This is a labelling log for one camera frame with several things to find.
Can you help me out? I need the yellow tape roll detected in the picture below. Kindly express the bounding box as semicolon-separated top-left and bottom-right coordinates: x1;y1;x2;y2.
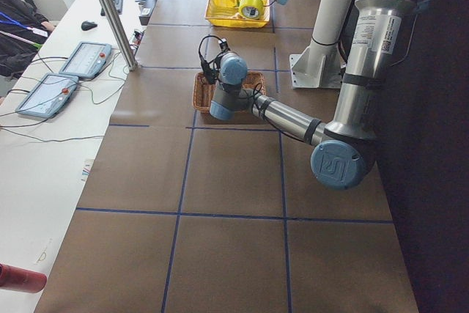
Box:
239;0;265;20

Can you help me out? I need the yellow plastic basket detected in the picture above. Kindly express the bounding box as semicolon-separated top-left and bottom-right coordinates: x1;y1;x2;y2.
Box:
205;0;270;28

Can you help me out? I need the brown wicker basket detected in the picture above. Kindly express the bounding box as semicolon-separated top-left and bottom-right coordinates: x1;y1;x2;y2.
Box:
193;71;266;114

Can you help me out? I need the toy croissant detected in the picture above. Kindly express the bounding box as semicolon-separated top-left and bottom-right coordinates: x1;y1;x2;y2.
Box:
230;12;243;19

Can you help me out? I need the white mounting pillar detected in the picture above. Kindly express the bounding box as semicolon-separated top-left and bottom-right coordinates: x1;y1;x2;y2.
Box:
289;0;352;89

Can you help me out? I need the black computer mouse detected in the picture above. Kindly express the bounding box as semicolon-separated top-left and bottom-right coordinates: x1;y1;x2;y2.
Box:
81;21;97;32

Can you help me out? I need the far teach pendant tablet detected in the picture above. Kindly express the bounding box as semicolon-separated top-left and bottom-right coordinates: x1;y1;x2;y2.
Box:
59;41;112;79

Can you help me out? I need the teach pendant tablet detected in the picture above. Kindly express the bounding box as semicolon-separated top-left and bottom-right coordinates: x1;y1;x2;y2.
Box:
15;73;79;119
59;41;112;79

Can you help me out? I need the near teach pendant tablet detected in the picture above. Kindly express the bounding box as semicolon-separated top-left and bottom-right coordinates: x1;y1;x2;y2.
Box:
15;73;79;119

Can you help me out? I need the seated person dark jacket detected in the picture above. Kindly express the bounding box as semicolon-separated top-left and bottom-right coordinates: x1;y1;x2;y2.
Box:
1;0;55;78

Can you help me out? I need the red cylinder bottle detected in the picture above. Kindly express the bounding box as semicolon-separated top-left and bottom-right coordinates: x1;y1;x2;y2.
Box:
0;264;47;293

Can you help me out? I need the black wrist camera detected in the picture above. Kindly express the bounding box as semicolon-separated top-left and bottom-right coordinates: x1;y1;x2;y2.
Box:
198;34;230;84

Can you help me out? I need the aluminium frame post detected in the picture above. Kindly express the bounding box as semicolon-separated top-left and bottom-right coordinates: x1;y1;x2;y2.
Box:
99;0;138;72

